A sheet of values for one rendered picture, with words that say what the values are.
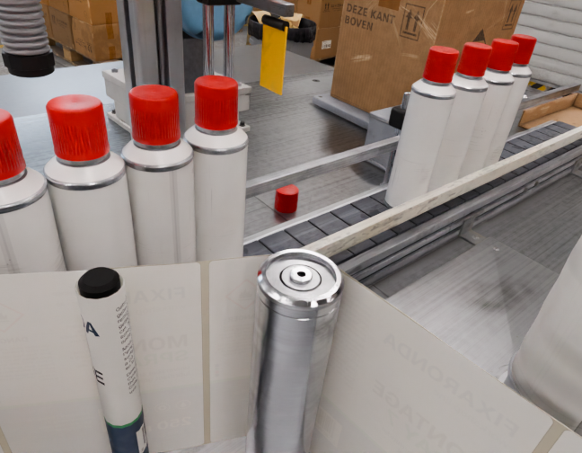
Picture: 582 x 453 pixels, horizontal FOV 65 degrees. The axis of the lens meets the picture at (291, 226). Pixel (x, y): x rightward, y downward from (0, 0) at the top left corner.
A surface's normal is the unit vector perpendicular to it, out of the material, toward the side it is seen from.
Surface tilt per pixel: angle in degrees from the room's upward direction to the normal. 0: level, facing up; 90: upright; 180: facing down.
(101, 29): 85
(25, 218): 90
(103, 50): 93
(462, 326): 0
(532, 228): 0
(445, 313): 0
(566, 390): 88
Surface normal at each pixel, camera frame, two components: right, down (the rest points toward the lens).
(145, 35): 0.64, 0.48
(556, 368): -0.89, 0.16
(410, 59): -0.76, 0.30
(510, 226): 0.09, -0.82
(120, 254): 0.85, 0.36
